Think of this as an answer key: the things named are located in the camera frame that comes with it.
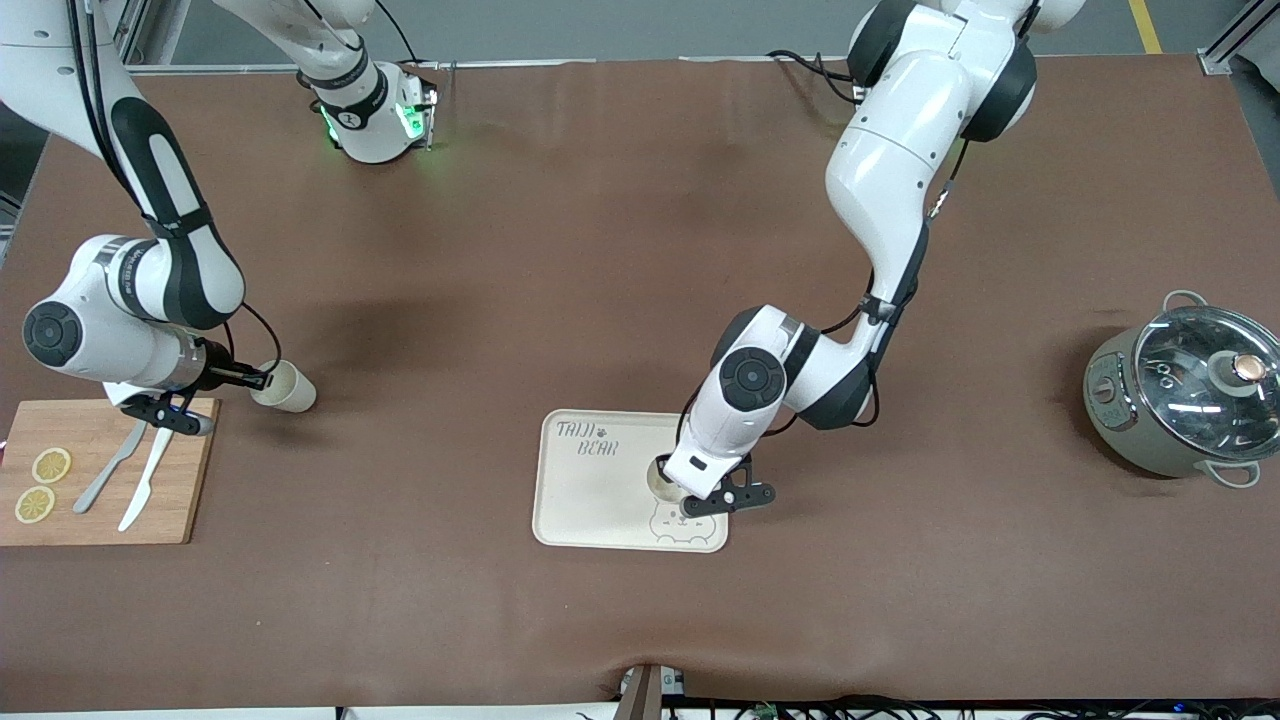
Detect glass pot lid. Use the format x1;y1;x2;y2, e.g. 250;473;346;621
1135;305;1280;463

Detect aluminium frame profile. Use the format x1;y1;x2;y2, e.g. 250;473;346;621
105;0;161;73
1195;0;1280;77

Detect white plastic cup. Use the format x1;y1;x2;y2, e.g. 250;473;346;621
250;359;318;414
647;455;693;504

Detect white tray with bear print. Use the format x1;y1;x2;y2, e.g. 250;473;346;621
532;409;730;554

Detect grey electric cooking pot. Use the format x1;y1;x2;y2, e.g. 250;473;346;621
1083;290;1280;490

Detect wooden cutting board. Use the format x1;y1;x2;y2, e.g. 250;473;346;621
0;398;220;546

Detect black arm base cable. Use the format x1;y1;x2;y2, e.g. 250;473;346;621
767;49;863;103

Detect metal table edge bracket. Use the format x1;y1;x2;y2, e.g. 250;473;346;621
618;664;687;720

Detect white plastic knife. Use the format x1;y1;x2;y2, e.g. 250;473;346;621
118;425;175;533

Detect grey plastic knife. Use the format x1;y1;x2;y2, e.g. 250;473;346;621
73;418;150;515

